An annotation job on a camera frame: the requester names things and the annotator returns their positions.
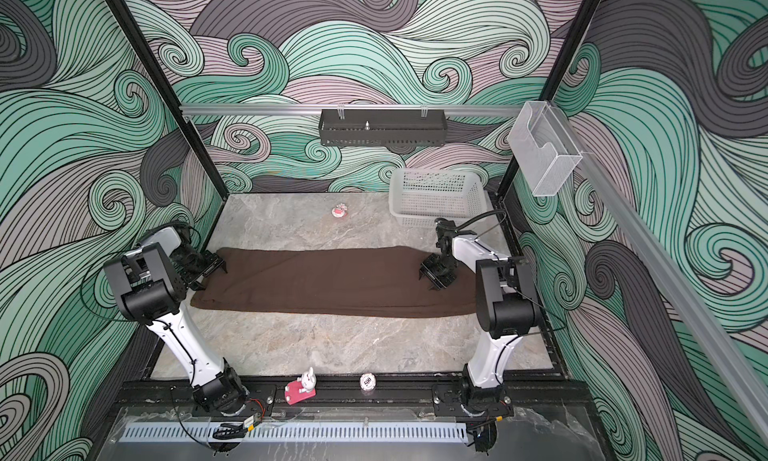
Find black front mounting rail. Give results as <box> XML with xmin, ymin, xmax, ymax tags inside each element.
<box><xmin>118</xmin><ymin>370</ymin><xmax>589</xmax><ymax>419</ymax></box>

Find white slotted cable duct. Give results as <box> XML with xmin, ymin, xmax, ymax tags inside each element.
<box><xmin>118</xmin><ymin>422</ymin><xmax>469</xmax><ymax>444</ymax></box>

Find pink card with bunny figure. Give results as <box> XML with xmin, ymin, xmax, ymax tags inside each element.
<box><xmin>284</xmin><ymin>367</ymin><xmax>317</xmax><ymax>405</ymax></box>

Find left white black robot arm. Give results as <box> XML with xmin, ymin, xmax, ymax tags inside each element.
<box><xmin>103</xmin><ymin>221</ymin><xmax>248</xmax><ymax>416</ymax></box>

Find clear acrylic wall box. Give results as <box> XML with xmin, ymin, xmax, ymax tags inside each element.
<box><xmin>507</xmin><ymin>101</ymin><xmax>582</xmax><ymax>197</ymax></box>

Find aluminium wall rail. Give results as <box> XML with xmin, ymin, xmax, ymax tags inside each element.
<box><xmin>179</xmin><ymin>103</ymin><xmax>522</xmax><ymax>118</ymax></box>

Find small pink white cupcake toy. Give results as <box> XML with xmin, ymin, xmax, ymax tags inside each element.
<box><xmin>331</xmin><ymin>203</ymin><xmax>348</xmax><ymax>218</ymax></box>

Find white plastic laundry basket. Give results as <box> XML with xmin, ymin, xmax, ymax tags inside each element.
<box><xmin>389</xmin><ymin>168</ymin><xmax>490</xmax><ymax>229</ymax></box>

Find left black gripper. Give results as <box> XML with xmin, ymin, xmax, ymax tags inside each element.
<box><xmin>172</xmin><ymin>247</ymin><xmax>224</xmax><ymax>291</ymax></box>

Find black perforated wall tray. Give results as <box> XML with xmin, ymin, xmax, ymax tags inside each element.
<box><xmin>318</xmin><ymin>110</ymin><xmax>448</xmax><ymax>149</ymax></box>

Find brown trousers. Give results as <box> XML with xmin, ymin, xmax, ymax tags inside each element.
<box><xmin>191</xmin><ymin>246</ymin><xmax>476</xmax><ymax>319</ymax></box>

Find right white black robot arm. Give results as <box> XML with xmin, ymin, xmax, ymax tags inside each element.
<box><xmin>419</xmin><ymin>211</ymin><xmax>542</xmax><ymax>416</ymax></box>

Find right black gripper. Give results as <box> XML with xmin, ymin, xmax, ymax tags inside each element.
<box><xmin>418</xmin><ymin>253</ymin><xmax>462</xmax><ymax>291</ymax></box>

